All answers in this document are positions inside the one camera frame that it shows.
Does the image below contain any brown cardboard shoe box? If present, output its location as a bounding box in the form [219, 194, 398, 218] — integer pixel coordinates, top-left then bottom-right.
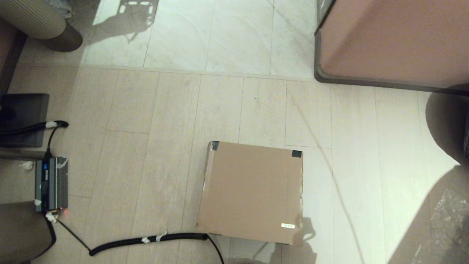
[196, 140, 304, 246]

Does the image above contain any grey power supply unit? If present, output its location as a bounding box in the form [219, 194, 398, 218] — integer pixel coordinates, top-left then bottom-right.
[34, 156, 69, 213]

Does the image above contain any black corrugated conduit taped midway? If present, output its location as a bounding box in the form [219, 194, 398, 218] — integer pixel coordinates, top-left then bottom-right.
[55, 216, 225, 264]

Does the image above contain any pink cabinet with grey base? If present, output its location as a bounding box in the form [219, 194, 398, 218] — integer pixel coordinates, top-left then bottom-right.
[314, 0, 469, 92]

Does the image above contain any grey crumpled cloth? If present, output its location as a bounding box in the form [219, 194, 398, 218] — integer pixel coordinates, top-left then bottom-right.
[46, 0, 74, 19]

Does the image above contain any beige ribbed round pouf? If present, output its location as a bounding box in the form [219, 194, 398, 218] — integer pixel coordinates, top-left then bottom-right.
[0, 0, 83, 52]

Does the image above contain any clear plastic sheet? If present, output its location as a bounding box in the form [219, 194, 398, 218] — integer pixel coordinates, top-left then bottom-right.
[410, 187, 469, 264]

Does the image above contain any dark brown wooden furniture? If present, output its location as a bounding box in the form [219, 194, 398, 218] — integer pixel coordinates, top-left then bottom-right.
[0, 18, 27, 94]

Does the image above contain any thick black power cable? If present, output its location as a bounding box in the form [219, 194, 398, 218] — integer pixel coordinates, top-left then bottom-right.
[22, 214, 57, 264]

